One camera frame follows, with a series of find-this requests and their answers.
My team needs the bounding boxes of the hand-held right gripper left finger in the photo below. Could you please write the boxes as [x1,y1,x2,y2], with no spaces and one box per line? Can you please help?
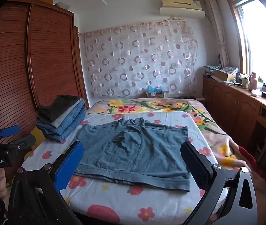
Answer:
[8,141,84,225]

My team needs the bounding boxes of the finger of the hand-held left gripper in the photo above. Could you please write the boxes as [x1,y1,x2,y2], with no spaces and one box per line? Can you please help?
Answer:
[8,135,36,152]
[0,126,21,138]

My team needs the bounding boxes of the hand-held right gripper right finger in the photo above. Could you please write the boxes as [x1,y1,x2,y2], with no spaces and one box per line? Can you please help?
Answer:
[180,141,258,225]

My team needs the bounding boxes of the dark grey folded pants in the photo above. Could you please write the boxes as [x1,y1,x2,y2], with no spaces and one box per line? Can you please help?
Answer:
[37,95,81,123]

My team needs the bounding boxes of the light grey folded pants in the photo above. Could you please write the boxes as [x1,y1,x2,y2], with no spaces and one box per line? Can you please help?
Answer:
[51,98,85,125]

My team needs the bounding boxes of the blue folded jeans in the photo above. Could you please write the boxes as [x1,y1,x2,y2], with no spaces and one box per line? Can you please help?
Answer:
[36,118,87,144]
[58,103,87,133]

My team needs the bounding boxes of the bed with floral sheet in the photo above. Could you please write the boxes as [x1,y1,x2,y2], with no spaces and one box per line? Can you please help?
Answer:
[86,98,265,193]

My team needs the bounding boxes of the red cloth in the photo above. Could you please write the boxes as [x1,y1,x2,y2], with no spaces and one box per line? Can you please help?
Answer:
[237,145,257,169]

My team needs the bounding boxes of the strawberry print sheet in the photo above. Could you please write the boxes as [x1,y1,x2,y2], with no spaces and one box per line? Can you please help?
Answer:
[21,111,220,224]

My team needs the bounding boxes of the wooden cabinet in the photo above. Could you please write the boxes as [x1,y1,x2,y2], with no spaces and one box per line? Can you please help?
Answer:
[202,75,266,169]

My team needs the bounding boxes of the wooden wardrobe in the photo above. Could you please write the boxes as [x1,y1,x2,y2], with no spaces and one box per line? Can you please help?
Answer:
[0,0,89,176]

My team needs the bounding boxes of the cardboard box with blue cloth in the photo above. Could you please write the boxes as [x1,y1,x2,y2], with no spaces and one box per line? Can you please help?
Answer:
[146,85,166,98]

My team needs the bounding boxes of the open cardboard box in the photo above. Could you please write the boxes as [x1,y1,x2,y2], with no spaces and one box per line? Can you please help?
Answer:
[214,69,236,82]

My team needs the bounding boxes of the pink bottle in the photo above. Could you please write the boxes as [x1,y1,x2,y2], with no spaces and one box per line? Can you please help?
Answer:
[250,72,259,89]

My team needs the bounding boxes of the floral cloth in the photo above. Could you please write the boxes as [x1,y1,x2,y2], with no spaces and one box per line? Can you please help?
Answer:
[204,65,239,75]

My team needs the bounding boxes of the pale window curtain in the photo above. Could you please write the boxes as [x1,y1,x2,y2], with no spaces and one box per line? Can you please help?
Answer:
[204,0,229,67]

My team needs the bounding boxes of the window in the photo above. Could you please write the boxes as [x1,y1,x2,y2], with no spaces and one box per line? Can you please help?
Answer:
[225,0,266,89]

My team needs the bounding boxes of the white air conditioner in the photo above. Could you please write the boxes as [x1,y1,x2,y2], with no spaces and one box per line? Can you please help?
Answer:
[160,0,205,19]

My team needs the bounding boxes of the circle patterned wall curtain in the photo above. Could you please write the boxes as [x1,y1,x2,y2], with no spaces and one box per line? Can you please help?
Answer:
[80,20,198,99]

